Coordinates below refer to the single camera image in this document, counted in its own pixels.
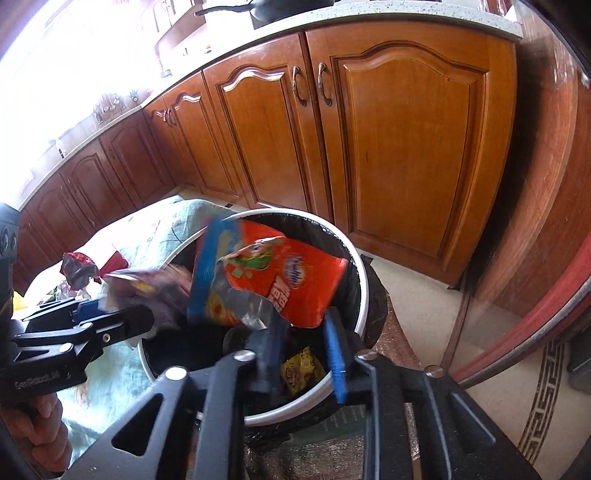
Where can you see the white trash bin black liner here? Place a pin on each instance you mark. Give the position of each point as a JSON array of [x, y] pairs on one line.
[[376, 300]]

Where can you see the blue snack packet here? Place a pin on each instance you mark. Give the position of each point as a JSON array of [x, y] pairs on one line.
[[203, 277]]

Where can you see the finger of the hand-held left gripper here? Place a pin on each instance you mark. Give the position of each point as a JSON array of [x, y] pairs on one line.
[[92, 308], [115, 323]]

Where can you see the red framed glass door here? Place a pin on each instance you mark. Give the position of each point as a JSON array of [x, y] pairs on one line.
[[554, 300]]

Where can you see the orange snack packet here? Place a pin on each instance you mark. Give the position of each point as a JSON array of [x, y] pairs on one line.
[[304, 277]]

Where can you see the white round bin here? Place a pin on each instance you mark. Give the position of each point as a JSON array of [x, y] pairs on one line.
[[358, 272]]

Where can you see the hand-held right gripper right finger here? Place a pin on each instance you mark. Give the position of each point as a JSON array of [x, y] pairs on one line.
[[335, 357]]

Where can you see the red carton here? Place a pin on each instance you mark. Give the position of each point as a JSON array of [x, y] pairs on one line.
[[113, 264]]

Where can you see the wooden kitchen cabinet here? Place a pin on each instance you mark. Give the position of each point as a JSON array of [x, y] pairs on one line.
[[406, 152]]

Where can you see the person's left hand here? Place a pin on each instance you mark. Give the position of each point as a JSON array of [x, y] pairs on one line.
[[51, 438]]

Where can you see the yellow object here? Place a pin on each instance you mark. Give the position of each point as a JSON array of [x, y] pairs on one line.
[[19, 303]]

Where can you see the light blue floral tablecloth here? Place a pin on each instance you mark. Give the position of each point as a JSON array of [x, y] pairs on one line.
[[152, 226]]

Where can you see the purple snack wrapper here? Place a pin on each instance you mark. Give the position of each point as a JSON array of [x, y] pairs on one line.
[[147, 286]]

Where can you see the red and silver wrapper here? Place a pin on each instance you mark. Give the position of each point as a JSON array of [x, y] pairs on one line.
[[78, 270]]

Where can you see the yellow snack wrapper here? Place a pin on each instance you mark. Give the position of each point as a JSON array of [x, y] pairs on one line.
[[302, 371]]

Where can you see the black frying pan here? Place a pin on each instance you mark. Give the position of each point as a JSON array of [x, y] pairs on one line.
[[286, 5]]

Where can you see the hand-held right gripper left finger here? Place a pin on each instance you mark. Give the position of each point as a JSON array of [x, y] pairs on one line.
[[267, 355]]

